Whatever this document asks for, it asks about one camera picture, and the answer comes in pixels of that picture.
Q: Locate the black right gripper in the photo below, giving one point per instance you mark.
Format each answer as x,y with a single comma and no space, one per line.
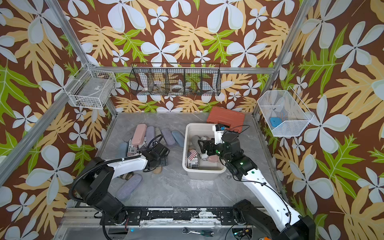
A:
213,145

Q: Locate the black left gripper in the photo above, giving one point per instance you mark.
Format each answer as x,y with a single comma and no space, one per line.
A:
165,162

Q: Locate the beige fabric glasses case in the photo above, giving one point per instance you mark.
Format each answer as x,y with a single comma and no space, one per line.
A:
157,170

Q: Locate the pink glasses case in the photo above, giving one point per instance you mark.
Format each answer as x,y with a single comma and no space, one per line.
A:
213,159
139,135

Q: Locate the world map print glasses case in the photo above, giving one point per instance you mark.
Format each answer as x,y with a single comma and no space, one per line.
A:
203,146

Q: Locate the cream plastic storage box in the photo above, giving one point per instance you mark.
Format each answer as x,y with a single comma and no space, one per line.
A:
207,171

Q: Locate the pale blue glasses case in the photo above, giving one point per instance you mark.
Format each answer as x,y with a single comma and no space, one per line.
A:
122,150

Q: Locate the plaid glasses case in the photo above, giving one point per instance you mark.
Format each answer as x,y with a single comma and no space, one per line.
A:
126,176

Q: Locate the grey fabric glasses case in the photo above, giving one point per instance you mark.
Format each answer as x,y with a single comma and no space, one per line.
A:
195,143

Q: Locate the flag newspaper glasses case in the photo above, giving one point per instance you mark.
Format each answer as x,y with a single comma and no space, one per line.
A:
132,149

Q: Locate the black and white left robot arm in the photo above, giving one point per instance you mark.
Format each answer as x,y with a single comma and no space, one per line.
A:
91,185

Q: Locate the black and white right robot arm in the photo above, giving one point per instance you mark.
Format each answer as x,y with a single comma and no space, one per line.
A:
280,221

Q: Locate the purple fabric glasses case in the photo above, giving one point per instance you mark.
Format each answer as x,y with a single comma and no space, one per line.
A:
167,134

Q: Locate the lilac fabric glasses case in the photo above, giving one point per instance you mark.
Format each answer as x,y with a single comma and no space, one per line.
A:
150,134

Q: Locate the light blue fabric glasses case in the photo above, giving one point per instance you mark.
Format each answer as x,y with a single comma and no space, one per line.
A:
179,138

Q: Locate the blue object in basket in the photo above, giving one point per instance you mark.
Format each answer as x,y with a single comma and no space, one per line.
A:
275,121

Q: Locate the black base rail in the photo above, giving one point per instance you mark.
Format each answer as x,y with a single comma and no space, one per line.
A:
136,216

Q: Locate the white wire basket right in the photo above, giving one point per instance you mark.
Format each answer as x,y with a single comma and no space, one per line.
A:
287,105

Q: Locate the white wire basket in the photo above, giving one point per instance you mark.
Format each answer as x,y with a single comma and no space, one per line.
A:
90,87
287,105

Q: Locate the black wire basket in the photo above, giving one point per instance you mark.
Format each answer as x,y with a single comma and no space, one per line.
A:
179,79

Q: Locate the white wire basket left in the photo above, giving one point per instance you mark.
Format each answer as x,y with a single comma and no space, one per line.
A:
90,87

